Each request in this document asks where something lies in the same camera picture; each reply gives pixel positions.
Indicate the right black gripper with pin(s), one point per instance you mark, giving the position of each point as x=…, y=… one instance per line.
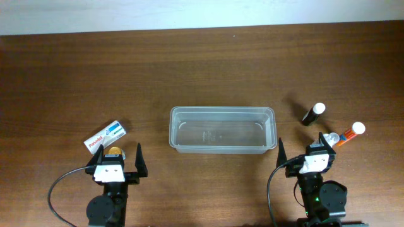
x=292, y=170

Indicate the white Panadol box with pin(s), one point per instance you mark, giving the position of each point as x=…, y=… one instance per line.
x=105, y=137

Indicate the clear plastic container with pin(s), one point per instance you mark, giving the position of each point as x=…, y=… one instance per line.
x=222, y=130

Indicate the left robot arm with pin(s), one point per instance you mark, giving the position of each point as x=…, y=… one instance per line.
x=109, y=209

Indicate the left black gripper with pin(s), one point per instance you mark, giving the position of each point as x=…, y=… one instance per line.
x=132, y=178

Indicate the white squeeze bottle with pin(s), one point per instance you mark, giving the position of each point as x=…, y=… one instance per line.
x=331, y=138

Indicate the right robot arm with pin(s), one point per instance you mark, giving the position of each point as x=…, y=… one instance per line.
x=323, y=201

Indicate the dark bottle white cap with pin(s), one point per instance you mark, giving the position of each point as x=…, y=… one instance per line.
x=313, y=114

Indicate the orange tube white cap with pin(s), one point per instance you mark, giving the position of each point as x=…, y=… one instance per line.
x=356, y=129

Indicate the small gold-cap bottle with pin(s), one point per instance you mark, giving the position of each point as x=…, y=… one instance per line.
x=117, y=150

